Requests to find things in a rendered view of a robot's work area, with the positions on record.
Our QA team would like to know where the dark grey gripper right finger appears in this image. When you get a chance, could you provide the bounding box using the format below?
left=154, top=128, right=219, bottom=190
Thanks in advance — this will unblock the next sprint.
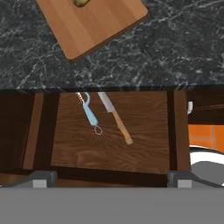
left=167, top=170, right=224, bottom=189

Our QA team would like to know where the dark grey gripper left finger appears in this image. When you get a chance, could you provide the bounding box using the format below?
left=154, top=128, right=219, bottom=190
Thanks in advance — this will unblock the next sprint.
left=8, top=170, right=59, bottom=189

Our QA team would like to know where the wooden cutting board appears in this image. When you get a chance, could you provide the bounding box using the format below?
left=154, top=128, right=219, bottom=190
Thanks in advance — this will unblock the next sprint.
left=34, top=0, right=150, bottom=63

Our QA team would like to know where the green-brown potato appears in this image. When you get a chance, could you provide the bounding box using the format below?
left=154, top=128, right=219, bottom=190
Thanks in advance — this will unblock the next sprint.
left=72, top=0, right=91, bottom=8

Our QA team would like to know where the dark wooden cupboard front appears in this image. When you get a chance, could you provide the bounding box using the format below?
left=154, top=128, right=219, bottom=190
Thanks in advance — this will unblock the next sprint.
left=186, top=90, right=224, bottom=126

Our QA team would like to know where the light blue vegetable peeler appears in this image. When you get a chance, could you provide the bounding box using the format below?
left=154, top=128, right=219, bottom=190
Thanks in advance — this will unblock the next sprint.
left=75, top=92, right=103, bottom=136

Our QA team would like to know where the open dark wooden drawer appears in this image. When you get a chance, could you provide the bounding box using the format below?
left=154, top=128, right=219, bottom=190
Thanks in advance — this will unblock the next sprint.
left=22, top=90, right=191, bottom=187

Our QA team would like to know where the white cupboard handle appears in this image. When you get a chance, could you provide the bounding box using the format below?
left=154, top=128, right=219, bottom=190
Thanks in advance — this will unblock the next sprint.
left=186, top=101, right=194, bottom=116

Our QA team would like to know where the wooden-handled kitchen knife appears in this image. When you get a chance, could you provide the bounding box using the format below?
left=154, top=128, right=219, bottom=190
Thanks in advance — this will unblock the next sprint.
left=97, top=92, right=135, bottom=145

